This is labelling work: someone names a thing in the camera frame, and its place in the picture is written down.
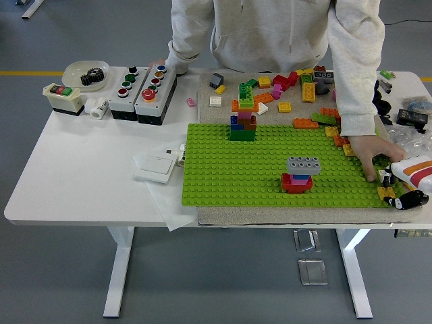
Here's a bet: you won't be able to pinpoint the lime green long toy brick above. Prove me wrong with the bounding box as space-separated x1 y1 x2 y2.
310 112 341 126

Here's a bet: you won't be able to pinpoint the white plastic bowl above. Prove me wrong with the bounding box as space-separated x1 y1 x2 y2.
61 59 111 93

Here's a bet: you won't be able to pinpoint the red green rocker switch box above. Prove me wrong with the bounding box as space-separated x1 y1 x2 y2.
42 82 85 117

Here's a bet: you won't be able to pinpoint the clear plastic bags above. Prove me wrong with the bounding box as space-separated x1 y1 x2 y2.
386 124 432 159

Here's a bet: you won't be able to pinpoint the white wall switch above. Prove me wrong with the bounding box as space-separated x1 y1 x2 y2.
134 153 179 185

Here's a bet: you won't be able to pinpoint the red wide toy brick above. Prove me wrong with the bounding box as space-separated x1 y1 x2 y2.
280 172 314 195

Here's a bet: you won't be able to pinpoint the black floor cable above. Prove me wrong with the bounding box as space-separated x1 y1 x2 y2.
384 19 432 26

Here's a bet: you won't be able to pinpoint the person's left hand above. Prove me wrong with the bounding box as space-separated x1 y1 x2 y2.
347 134 408 183

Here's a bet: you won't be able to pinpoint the orange flat toy brick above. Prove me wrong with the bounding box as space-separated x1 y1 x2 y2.
231 99 261 113

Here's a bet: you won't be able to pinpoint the white pipe tee fitting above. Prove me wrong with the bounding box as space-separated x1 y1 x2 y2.
83 97 109 120

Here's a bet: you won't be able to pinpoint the white table leg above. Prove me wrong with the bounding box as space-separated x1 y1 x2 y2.
103 226 136 319
335 228 374 320

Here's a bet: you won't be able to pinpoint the grey emergency stop control box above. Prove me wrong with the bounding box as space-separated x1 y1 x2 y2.
134 63 178 126

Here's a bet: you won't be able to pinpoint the yellow long toy brick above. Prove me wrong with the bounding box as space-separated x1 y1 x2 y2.
301 82 317 103

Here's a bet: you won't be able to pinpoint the small metal tool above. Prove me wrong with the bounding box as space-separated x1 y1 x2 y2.
378 77 394 95

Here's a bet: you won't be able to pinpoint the person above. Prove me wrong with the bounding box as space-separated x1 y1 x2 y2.
170 0 385 74

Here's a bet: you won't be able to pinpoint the dark green toy brick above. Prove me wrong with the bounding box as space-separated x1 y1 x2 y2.
229 128 257 142

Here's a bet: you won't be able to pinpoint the grey-brown mat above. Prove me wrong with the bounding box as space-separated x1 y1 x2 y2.
196 72 425 226

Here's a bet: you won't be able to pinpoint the light grey long toy brick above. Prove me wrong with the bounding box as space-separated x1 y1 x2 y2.
286 157 321 176

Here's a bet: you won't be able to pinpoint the dark grey long toy brick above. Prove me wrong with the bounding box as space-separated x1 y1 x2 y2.
313 70 334 84

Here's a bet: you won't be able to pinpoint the grey three-button control box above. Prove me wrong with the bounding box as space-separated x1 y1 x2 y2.
108 65 149 122

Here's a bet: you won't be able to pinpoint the black electronic device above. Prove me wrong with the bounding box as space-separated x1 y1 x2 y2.
395 107 429 131

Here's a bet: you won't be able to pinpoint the blue item in bag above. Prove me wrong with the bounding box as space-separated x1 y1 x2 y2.
400 96 432 112

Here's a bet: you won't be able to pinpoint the robot right hand white shell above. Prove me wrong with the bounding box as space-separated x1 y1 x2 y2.
377 155 432 212

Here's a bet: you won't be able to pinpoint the white paper sheet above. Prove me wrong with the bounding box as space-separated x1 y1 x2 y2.
131 150 200 233

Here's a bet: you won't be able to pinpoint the small white printed pipe fitting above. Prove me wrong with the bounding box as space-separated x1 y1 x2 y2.
176 143 188 167

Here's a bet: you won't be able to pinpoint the metal floor plate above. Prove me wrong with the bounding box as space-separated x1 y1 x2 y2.
292 228 322 253
297 258 329 286

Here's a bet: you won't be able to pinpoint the green studded baseplate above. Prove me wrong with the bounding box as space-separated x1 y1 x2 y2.
181 122 406 209

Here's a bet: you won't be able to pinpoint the white frame foot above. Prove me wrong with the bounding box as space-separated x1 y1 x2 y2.
20 0 45 20

